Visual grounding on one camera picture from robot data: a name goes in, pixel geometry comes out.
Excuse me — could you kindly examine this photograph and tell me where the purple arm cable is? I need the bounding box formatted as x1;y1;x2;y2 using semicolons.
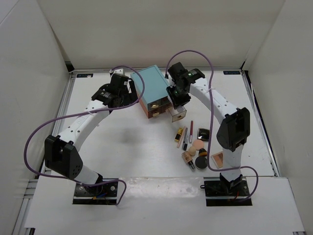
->
23;65;146;206
165;50;260;203

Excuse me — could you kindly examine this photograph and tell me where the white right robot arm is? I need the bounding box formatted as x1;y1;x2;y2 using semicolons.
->
165;62;250;196

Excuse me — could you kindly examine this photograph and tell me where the black orange kabuki brush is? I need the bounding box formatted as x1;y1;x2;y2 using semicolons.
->
198;148;208;157

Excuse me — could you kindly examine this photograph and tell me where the gold black lipstick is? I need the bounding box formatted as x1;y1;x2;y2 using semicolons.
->
174;128;183;142

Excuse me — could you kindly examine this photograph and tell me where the black square compact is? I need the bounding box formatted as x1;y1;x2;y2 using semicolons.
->
197;128;210;142

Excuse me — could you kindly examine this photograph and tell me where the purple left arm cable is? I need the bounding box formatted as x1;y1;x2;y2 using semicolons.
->
23;65;146;206

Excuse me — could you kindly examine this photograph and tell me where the beige foundation bottle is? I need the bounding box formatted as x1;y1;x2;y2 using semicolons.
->
181;151;195;171

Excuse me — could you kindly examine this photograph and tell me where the silver black eyeliner pen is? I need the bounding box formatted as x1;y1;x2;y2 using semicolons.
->
182;128;190;151

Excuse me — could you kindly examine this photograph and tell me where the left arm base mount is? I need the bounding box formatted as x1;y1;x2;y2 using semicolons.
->
72;179;118;205

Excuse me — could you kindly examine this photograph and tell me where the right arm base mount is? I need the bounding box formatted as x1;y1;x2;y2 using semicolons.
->
200;180;252;207

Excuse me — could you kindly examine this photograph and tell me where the black round jar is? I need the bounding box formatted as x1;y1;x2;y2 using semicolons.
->
195;156;207;170

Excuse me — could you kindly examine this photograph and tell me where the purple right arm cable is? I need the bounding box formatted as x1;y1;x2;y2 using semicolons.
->
165;50;260;203

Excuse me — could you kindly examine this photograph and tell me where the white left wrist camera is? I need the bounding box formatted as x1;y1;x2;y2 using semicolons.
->
109;69;125;76

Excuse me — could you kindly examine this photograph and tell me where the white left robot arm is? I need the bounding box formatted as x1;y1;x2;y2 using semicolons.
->
44;73;138;196

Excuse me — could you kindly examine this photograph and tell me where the red lip gloss stick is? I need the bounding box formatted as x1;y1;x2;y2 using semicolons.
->
189;120;194;137

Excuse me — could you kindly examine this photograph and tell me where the teal and orange drawer box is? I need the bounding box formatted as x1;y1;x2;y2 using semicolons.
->
138;65;172;118

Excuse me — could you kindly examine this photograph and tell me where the peach makeup sponge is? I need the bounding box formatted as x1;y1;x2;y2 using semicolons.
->
187;140;204;157

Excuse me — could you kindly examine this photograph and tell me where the pink makeup pencil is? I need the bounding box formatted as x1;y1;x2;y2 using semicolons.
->
177;126;187;148

